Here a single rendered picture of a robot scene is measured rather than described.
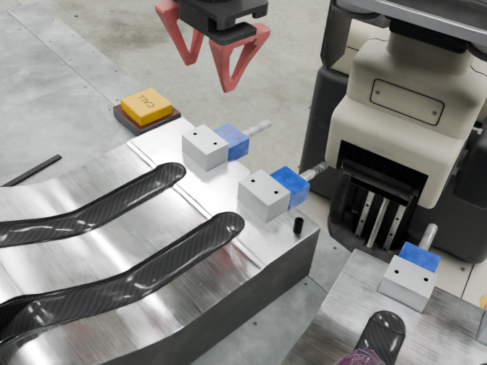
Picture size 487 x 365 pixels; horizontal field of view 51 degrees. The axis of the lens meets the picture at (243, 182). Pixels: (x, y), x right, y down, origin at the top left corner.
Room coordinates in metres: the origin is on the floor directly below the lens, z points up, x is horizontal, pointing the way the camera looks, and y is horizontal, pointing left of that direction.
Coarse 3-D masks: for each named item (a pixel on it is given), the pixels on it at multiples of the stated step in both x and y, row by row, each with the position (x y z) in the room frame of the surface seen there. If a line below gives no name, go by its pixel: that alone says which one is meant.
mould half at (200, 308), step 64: (192, 128) 0.55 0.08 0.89; (0, 192) 0.39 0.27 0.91; (64, 192) 0.42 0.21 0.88; (192, 192) 0.43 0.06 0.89; (0, 256) 0.29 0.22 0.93; (64, 256) 0.31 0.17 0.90; (128, 256) 0.33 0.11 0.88; (256, 256) 0.34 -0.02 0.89; (128, 320) 0.25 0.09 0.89; (192, 320) 0.26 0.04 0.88
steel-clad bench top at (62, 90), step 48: (0, 48) 0.86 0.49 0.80; (48, 48) 0.88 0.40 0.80; (0, 96) 0.71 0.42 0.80; (48, 96) 0.72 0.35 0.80; (96, 96) 0.73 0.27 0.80; (0, 144) 0.59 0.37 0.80; (48, 144) 0.60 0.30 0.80; (96, 144) 0.61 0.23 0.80; (240, 336) 0.30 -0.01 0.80; (288, 336) 0.31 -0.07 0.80
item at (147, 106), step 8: (152, 88) 0.72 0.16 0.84; (128, 96) 0.69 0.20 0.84; (136, 96) 0.69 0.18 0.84; (144, 96) 0.69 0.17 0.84; (152, 96) 0.69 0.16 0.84; (160, 96) 0.70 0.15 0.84; (128, 104) 0.67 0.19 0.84; (136, 104) 0.67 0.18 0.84; (144, 104) 0.67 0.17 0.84; (152, 104) 0.67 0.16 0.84; (160, 104) 0.67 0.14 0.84; (168, 104) 0.68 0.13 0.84; (128, 112) 0.66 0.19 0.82; (136, 112) 0.65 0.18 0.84; (144, 112) 0.65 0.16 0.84; (152, 112) 0.65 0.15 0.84; (160, 112) 0.66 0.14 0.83; (168, 112) 0.67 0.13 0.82; (136, 120) 0.65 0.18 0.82; (144, 120) 0.64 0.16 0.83; (152, 120) 0.65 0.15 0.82
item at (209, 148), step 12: (264, 120) 0.58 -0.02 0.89; (192, 132) 0.51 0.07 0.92; (204, 132) 0.51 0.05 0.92; (216, 132) 0.53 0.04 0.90; (228, 132) 0.53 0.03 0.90; (240, 132) 0.53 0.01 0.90; (252, 132) 0.55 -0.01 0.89; (192, 144) 0.49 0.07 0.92; (204, 144) 0.49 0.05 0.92; (216, 144) 0.49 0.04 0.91; (228, 144) 0.49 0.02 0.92; (240, 144) 0.51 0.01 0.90; (192, 156) 0.49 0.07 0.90; (204, 156) 0.47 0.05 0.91; (216, 156) 0.48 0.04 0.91; (228, 156) 0.50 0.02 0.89; (240, 156) 0.51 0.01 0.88; (204, 168) 0.47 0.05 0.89
